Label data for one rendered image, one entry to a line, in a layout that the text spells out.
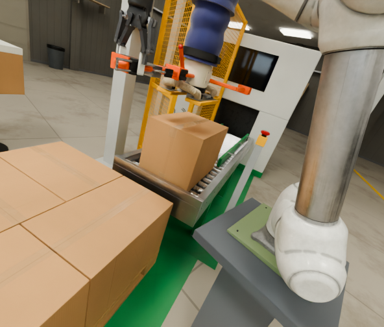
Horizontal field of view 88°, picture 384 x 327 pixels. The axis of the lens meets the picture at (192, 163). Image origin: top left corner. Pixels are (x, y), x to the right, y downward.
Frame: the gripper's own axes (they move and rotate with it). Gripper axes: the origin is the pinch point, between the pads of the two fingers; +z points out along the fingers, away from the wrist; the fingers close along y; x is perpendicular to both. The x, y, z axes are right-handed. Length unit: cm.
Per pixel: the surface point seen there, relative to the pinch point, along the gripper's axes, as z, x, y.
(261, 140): 27, -94, -49
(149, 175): 64, -39, 5
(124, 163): 65, -39, 25
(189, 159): 45, -46, -16
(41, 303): 70, 40, -14
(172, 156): 48, -46, -4
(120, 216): 70, -3, -5
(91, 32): -19, -570, 681
